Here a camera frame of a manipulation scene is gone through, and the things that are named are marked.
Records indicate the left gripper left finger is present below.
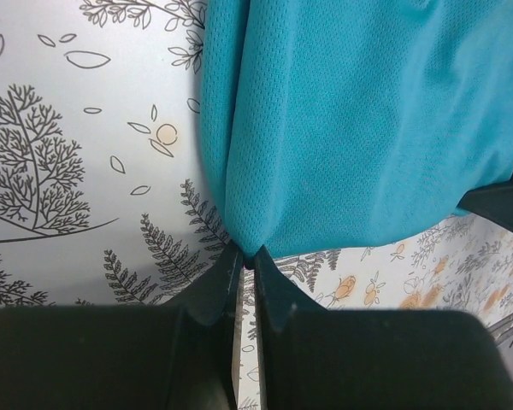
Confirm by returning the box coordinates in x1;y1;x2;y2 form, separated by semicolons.
166;247;243;409

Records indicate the teal t-shirt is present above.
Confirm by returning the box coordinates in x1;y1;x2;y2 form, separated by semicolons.
200;1;513;257

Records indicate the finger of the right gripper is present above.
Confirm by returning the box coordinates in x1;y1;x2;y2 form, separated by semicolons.
458;174;513;233

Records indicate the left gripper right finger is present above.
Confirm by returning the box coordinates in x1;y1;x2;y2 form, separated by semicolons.
254;246;325;409

